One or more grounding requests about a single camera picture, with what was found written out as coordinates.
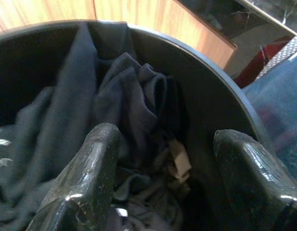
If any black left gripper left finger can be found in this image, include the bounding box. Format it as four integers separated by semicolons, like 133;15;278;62
25;123;121;231

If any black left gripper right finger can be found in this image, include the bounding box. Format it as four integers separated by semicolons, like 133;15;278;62
212;129;297;231

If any dark navy garment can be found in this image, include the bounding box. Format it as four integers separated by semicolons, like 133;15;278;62
92;52;194;231

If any plastic wrapped washing machine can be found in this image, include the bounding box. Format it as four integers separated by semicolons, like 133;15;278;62
242;31;297;176

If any dark grey garment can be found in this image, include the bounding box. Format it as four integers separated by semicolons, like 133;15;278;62
0;22;132;231

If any black round plastic laundry bucket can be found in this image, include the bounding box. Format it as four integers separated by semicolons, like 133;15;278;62
0;19;278;231

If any red stand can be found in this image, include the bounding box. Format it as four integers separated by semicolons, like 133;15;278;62
235;36;295;88

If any black glossy counter top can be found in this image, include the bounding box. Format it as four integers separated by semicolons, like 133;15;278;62
179;0;297;46

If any wooden cabinet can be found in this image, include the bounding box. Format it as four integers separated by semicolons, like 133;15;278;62
0;0;237;73

